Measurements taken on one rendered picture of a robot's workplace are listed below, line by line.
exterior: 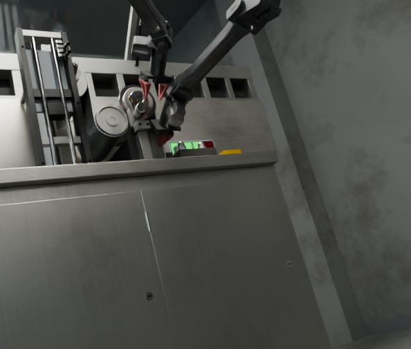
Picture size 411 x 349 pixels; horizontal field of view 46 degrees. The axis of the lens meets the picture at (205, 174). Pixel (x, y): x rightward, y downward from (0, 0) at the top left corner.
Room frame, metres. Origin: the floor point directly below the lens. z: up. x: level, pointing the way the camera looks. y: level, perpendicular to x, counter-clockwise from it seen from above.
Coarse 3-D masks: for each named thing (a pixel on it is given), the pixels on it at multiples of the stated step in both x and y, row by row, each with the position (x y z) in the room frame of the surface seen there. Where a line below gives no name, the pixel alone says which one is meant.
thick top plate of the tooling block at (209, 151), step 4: (196, 148) 1.72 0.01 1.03; (200, 148) 1.73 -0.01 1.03; (204, 148) 1.74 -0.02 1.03; (208, 148) 1.75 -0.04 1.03; (212, 148) 1.76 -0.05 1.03; (176, 152) 1.70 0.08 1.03; (180, 152) 1.68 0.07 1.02; (184, 152) 1.69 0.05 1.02; (188, 152) 1.70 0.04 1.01; (192, 152) 1.71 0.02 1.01; (196, 152) 1.71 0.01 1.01; (200, 152) 1.72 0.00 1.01; (204, 152) 1.73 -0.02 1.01; (208, 152) 1.74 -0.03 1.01; (212, 152) 1.75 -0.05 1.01; (216, 152) 1.76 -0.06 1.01; (176, 156) 1.70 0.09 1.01; (180, 156) 1.68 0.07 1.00; (184, 156) 1.68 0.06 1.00
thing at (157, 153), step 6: (150, 120) 1.73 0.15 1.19; (150, 126) 1.74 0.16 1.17; (150, 132) 1.75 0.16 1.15; (150, 138) 1.76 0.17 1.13; (156, 138) 1.72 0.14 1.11; (150, 144) 1.77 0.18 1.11; (156, 144) 1.73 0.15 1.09; (162, 144) 1.69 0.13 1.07; (156, 150) 1.74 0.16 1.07; (162, 150) 1.70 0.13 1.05; (156, 156) 1.75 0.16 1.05; (162, 156) 1.71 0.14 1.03
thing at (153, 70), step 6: (150, 60) 1.52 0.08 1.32; (156, 60) 1.50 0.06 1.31; (150, 66) 1.52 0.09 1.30; (156, 66) 1.51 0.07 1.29; (162, 66) 1.52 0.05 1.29; (144, 72) 1.54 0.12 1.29; (150, 72) 1.53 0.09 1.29; (156, 72) 1.53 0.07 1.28; (162, 72) 1.54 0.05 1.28; (150, 78) 1.53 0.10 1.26; (168, 78) 1.57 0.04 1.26
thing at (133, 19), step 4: (132, 8) 1.89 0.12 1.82; (132, 12) 1.90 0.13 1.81; (132, 16) 1.91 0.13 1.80; (136, 16) 1.92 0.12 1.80; (132, 20) 1.92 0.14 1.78; (136, 20) 1.93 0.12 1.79; (140, 20) 1.93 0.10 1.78; (132, 24) 1.93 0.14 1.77; (136, 24) 1.94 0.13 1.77; (140, 24) 1.94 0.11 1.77; (132, 28) 1.95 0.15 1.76; (140, 28) 1.95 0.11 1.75; (132, 32) 1.96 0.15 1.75; (140, 32) 1.96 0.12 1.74; (132, 36) 1.97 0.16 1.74; (128, 40) 1.98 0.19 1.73; (132, 40) 1.99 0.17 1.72; (128, 44) 1.99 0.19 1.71; (128, 48) 2.00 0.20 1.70; (128, 52) 2.02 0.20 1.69; (128, 56) 2.03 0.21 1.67; (132, 56) 2.04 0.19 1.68; (136, 56) 2.02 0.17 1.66; (136, 60) 2.03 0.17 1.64; (136, 64) 2.04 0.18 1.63
